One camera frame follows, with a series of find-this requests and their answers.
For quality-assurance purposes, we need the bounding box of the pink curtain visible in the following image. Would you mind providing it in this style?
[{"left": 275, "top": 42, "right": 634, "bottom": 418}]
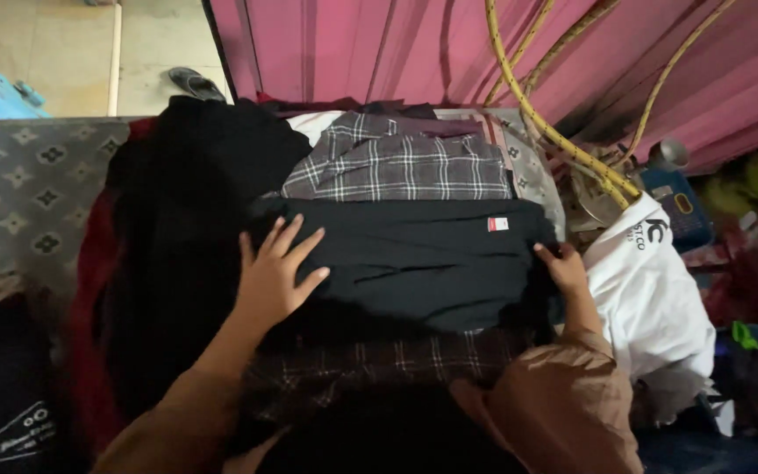
[{"left": 203, "top": 0, "right": 758, "bottom": 175}]

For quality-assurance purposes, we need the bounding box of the white printed t-shirt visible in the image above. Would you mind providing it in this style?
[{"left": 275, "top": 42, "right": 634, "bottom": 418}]
[{"left": 582, "top": 192, "right": 717, "bottom": 425}]

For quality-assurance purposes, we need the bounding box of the black cloth pile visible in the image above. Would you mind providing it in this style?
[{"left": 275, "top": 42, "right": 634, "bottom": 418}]
[{"left": 99, "top": 95, "right": 314, "bottom": 422}]

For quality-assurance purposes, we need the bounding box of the person's right hand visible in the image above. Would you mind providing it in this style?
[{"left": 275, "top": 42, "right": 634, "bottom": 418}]
[{"left": 533, "top": 241, "right": 592, "bottom": 310}]

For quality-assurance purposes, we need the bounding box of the grey plaid shirt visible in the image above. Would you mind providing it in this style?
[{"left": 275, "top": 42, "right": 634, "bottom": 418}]
[{"left": 280, "top": 111, "right": 515, "bottom": 201}]

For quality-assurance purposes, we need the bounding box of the white pipe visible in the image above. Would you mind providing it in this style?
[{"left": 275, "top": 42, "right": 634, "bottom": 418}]
[{"left": 107, "top": 3, "right": 122, "bottom": 117}]

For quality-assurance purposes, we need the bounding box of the dark red cloth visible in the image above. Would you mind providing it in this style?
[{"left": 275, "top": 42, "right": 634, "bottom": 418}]
[{"left": 66, "top": 117, "right": 159, "bottom": 455}]

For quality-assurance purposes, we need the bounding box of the black garment red label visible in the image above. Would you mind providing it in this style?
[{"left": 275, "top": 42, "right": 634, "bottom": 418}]
[{"left": 247, "top": 195, "right": 561, "bottom": 343}]

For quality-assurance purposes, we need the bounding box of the dark plaid cloth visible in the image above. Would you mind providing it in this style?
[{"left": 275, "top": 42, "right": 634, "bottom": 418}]
[{"left": 241, "top": 328, "right": 531, "bottom": 429}]

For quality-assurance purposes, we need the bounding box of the patterned grey mattress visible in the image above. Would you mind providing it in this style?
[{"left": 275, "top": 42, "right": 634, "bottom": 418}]
[{"left": 0, "top": 117, "right": 131, "bottom": 330}]

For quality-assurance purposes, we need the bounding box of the dark sandal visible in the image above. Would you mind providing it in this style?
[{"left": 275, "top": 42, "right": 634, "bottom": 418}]
[{"left": 167, "top": 66, "right": 227, "bottom": 104}]

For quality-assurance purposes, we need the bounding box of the heap of mixed clutter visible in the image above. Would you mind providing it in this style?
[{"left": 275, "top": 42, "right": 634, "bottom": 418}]
[{"left": 682, "top": 141, "right": 758, "bottom": 449}]

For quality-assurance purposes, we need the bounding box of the person's left hand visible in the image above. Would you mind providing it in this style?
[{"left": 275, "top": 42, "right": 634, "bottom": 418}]
[{"left": 232, "top": 214, "right": 331, "bottom": 330}]

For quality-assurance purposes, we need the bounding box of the yellow hose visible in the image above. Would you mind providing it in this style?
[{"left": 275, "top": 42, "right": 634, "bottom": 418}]
[{"left": 483, "top": 0, "right": 738, "bottom": 210}]

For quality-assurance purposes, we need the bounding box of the black printed garment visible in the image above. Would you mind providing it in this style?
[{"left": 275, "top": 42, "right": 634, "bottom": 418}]
[{"left": 0, "top": 283, "right": 90, "bottom": 474}]

